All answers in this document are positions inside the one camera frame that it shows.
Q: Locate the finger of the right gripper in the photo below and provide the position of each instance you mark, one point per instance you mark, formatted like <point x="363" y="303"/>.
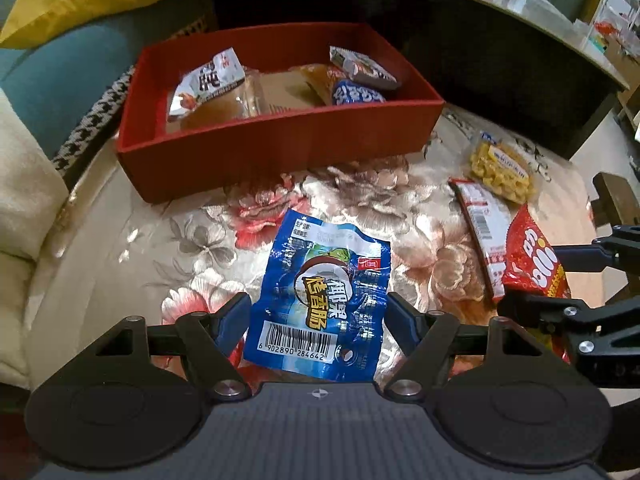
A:
<point x="620" y="251"/>
<point x="570" y="317"/>

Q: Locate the yellow popcorn snack packet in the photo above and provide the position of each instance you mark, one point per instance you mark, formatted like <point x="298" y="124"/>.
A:
<point x="501" y="169"/>

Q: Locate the teal sofa cushion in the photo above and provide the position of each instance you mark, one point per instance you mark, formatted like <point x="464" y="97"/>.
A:
<point x="52" y="87"/>

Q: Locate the small white red packet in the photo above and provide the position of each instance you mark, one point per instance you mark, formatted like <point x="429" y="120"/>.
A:
<point x="362" y="69"/>

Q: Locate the red cardboard box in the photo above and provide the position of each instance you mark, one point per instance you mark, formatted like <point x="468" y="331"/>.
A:
<point x="162" y="166"/>

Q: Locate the blue coconut snack packet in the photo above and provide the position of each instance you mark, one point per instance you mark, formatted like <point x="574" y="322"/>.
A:
<point x="322" y="303"/>

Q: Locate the red Trolli gummy packet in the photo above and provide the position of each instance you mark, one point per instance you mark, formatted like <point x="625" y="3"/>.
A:
<point x="532" y="265"/>

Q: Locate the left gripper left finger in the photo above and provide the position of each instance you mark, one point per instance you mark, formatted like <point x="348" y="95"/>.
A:
<point x="209" y="339"/>

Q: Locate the red white striped packet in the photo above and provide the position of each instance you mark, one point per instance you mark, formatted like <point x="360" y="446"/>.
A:
<point x="488" y="219"/>

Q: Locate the cream blanket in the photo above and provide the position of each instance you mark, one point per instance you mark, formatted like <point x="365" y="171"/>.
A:
<point x="32" y="193"/>

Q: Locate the houndstooth fabric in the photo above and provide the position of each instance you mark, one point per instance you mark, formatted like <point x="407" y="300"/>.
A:
<point x="103" y="111"/>

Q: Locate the floral satin tablecloth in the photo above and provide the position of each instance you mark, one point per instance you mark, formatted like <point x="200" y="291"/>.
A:
<point x="111" y="254"/>

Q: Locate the clear brown pastry packet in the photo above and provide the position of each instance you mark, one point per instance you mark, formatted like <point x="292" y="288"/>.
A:
<point x="333" y="87"/>

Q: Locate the white rice cracker packet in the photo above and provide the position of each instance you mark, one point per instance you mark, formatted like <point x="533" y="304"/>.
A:
<point x="245" y="101"/>

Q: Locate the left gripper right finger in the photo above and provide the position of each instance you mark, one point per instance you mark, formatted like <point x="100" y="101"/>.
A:
<point x="426" y="342"/>

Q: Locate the white duck snack packet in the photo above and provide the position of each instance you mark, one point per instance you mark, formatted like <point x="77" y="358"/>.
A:
<point x="219" y="76"/>

